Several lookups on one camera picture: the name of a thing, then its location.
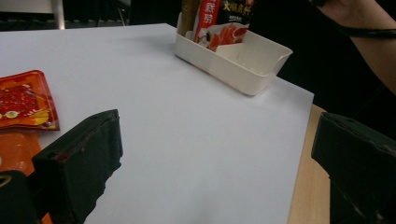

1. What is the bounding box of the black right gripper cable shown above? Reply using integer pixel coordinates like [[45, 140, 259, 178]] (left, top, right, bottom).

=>
[[337, 25, 396, 40]]

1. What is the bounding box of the white divided plastic box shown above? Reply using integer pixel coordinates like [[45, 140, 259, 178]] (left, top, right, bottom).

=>
[[174, 12, 294, 97]]

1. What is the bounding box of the orange clear-window food packet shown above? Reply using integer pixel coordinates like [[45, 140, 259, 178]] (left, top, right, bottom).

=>
[[0, 69, 61, 224]]

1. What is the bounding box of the white table sheet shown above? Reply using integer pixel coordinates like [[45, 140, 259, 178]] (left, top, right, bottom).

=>
[[0, 22, 315, 224]]

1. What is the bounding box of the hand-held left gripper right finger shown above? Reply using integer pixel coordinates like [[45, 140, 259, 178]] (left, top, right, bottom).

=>
[[311, 111, 396, 224]]

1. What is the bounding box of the black and red seasoning packet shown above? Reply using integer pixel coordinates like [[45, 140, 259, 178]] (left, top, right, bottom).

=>
[[192, 0, 257, 52]]

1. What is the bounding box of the gold seasoning packet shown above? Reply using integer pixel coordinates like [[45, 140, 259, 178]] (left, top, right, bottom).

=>
[[181, 0, 204, 40]]

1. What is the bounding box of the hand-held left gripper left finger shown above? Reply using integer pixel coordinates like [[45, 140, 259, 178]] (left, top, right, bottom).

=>
[[31, 108, 124, 224]]

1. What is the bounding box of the white metal table frame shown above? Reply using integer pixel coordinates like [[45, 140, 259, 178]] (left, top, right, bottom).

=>
[[0, 0, 65, 31]]

